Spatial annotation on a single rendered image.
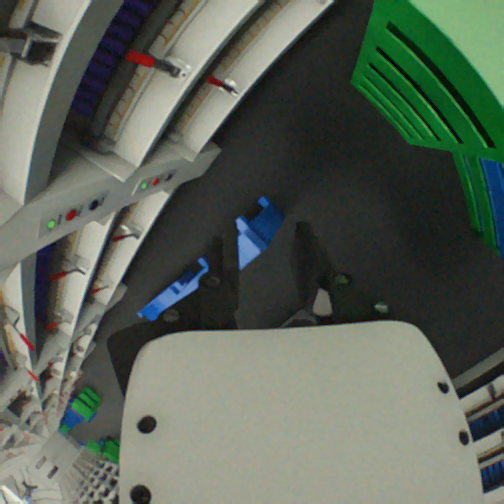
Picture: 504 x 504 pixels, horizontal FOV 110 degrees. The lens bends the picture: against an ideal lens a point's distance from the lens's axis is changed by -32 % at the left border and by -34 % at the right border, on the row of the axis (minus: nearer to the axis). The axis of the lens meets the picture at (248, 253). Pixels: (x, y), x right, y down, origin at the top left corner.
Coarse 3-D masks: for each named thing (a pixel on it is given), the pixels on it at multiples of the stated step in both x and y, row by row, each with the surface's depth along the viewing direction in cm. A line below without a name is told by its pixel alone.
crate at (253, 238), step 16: (272, 208) 65; (240, 224) 51; (256, 224) 54; (272, 224) 59; (240, 240) 52; (256, 240) 51; (240, 256) 54; (256, 256) 53; (176, 288) 66; (192, 288) 62
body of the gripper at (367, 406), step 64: (128, 384) 6; (192, 384) 6; (256, 384) 6; (320, 384) 6; (384, 384) 6; (448, 384) 6; (128, 448) 4; (192, 448) 4; (256, 448) 5; (320, 448) 4; (384, 448) 4; (448, 448) 4
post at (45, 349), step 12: (120, 288) 99; (84, 312) 82; (84, 324) 79; (36, 336) 63; (72, 336) 74; (36, 348) 61; (48, 348) 64; (60, 348) 69; (0, 372) 48; (36, 372) 59; (0, 384) 46; (12, 384) 49; (0, 396) 44
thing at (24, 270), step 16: (32, 256) 28; (0, 272) 22; (16, 272) 26; (32, 272) 31; (16, 288) 28; (32, 288) 34; (16, 304) 31; (32, 304) 37; (32, 320) 40; (16, 336) 40; (32, 336) 44; (32, 352) 49; (0, 368) 48; (16, 368) 51; (32, 368) 54
